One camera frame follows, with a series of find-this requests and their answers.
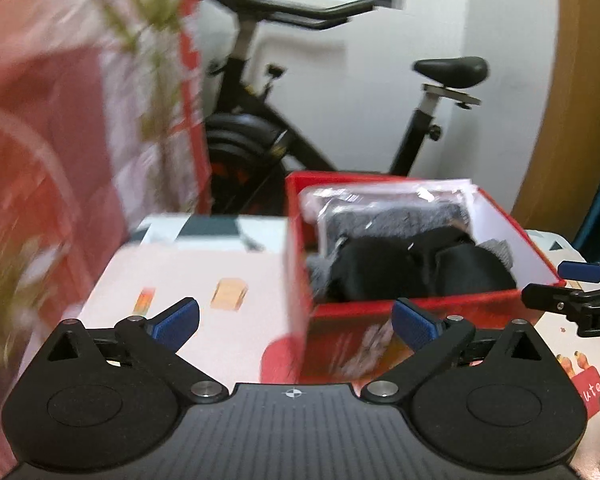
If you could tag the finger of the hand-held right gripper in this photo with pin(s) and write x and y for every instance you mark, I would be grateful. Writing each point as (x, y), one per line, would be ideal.
(550, 297)
(580, 271)

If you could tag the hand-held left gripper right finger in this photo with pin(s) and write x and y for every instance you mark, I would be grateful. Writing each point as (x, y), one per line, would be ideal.
(415, 325)

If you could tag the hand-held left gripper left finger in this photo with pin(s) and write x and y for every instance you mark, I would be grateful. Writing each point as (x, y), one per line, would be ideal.
(177, 322)

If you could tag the black cloth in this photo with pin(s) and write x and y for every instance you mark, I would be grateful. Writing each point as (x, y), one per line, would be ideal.
(420, 270)

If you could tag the grey knitted sock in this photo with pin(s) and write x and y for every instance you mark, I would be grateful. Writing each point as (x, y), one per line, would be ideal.
(495, 252)

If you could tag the red cardboard box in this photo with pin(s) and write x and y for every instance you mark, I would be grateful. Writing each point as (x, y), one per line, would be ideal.
(340, 340)

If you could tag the printed white table mat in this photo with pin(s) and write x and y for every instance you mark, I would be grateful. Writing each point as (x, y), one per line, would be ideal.
(190, 270)

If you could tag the grey fuzzy cloth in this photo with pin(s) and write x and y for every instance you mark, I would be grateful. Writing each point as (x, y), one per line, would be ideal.
(395, 220)
(320, 275)

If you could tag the clear plastic bag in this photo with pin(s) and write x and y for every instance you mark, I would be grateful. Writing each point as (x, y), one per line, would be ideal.
(360, 195)

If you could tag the black exercise bike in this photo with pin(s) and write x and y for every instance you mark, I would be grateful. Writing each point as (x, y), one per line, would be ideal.
(240, 135)

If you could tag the wooden door frame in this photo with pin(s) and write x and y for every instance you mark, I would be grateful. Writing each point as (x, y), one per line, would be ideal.
(570, 85)

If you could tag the pink printed wall cloth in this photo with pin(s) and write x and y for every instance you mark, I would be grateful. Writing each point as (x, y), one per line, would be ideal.
(40, 135)

